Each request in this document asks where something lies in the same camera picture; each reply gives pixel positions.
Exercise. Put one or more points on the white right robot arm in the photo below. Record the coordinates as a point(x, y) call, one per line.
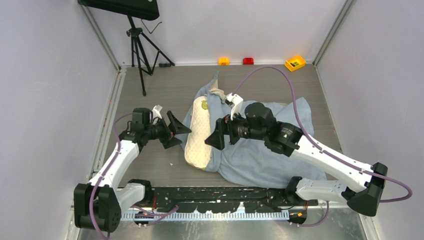
point(357, 184)

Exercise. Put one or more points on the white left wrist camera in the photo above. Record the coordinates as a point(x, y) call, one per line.
point(156, 112)

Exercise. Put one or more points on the blue pillowcase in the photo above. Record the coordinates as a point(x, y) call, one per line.
point(249, 162)

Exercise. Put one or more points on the orange toy block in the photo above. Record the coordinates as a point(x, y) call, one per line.
point(223, 61)

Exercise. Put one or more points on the cream pillow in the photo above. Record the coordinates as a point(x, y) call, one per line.
point(196, 152)

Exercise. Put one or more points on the red toy block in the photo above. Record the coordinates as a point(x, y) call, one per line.
point(248, 61)

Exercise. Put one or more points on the small black block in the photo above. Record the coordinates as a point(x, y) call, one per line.
point(164, 64)

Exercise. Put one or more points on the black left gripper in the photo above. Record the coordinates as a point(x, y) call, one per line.
point(168, 140)

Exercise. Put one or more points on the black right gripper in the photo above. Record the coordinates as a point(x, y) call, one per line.
point(217, 138)

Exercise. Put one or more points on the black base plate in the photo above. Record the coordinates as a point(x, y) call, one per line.
point(220, 199)

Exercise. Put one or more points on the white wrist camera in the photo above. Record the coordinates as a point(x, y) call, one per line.
point(235, 102)
point(156, 112)

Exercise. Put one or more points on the yellow plastic bin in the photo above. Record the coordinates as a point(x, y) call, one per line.
point(295, 63)

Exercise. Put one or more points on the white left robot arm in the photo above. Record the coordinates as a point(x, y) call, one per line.
point(99, 204)

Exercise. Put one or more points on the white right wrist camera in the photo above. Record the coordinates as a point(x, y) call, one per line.
point(235, 102)

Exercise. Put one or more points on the black tripod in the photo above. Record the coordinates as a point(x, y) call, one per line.
point(139, 56)

